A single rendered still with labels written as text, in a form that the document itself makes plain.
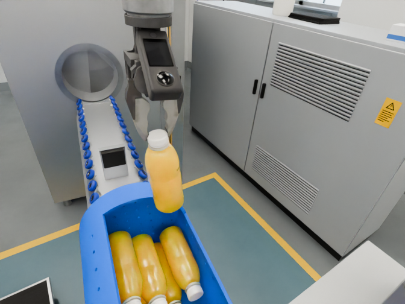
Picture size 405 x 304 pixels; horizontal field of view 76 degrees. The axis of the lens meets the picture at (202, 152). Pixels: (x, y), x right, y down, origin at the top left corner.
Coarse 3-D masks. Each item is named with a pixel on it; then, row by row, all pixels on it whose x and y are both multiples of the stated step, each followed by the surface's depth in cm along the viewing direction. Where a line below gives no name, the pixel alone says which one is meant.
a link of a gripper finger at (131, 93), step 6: (132, 78) 42; (132, 84) 41; (126, 90) 42; (132, 90) 42; (126, 96) 42; (132, 96) 42; (138, 96) 43; (132, 102) 43; (132, 108) 43; (132, 114) 44
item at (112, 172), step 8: (120, 144) 107; (104, 152) 103; (112, 152) 103; (120, 152) 104; (104, 160) 104; (112, 160) 105; (120, 160) 107; (104, 168) 107; (112, 168) 109; (120, 168) 111; (104, 176) 110; (112, 176) 111; (120, 176) 113
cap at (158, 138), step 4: (152, 132) 49; (156, 132) 49; (160, 132) 49; (164, 132) 49; (148, 136) 48; (152, 136) 48; (156, 136) 48; (160, 136) 48; (164, 136) 48; (148, 140) 48; (152, 140) 47; (156, 140) 47; (160, 140) 47; (164, 140) 48; (152, 144) 48; (156, 144) 48; (160, 144) 48; (164, 144) 49
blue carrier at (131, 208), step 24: (120, 192) 63; (144, 192) 64; (96, 216) 61; (120, 216) 70; (144, 216) 74; (168, 216) 78; (96, 240) 56; (192, 240) 71; (96, 264) 52; (96, 288) 49; (216, 288) 60
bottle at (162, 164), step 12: (168, 144) 50; (156, 156) 49; (168, 156) 50; (156, 168) 50; (168, 168) 50; (156, 180) 52; (168, 180) 52; (180, 180) 55; (156, 192) 54; (168, 192) 54; (180, 192) 57; (156, 204) 58; (168, 204) 56; (180, 204) 59
